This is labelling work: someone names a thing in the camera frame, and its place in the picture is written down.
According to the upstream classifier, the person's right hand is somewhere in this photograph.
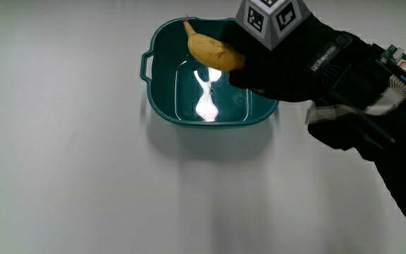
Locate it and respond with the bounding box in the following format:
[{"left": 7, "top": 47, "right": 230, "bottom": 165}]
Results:
[{"left": 223, "top": 0, "right": 406, "bottom": 111}]

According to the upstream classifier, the yellow banana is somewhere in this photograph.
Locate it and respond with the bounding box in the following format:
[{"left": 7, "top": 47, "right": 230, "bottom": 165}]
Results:
[{"left": 182, "top": 16, "right": 247, "bottom": 73}]

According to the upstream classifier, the teal plastic basin plate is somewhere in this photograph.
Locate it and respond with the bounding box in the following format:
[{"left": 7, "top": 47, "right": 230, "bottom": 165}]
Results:
[{"left": 140, "top": 16, "right": 280, "bottom": 127}]

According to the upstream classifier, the person's right forearm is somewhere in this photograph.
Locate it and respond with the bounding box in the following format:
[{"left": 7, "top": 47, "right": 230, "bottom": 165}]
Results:
[{"left": 306, "top": 99, "right": 406, "bottom": 246}]

